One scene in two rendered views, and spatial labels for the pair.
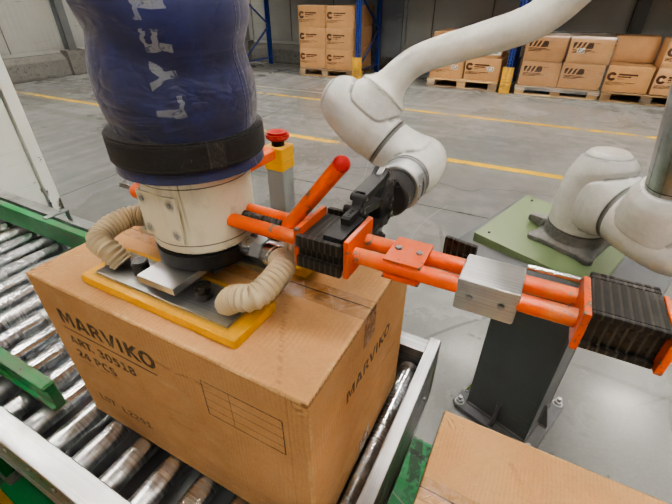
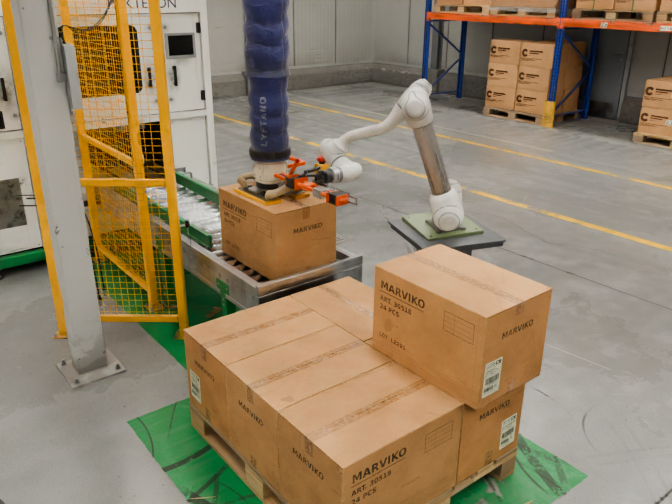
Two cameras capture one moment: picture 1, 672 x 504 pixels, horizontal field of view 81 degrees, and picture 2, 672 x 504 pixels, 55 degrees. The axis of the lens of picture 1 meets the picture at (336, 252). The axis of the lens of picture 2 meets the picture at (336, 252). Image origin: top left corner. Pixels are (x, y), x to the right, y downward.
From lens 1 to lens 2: 2.97 m
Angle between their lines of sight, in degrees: 24
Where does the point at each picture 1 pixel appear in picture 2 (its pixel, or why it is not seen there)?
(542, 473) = (366, 292)
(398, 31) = (618, 73)
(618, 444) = not seen: hidden behind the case
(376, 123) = (332, 155)
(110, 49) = (255, 130)
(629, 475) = not seen: hidden behind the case
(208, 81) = (273, 138)
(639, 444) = not seen: hidden behind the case
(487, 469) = (347, 287)
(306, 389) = (277, 212)
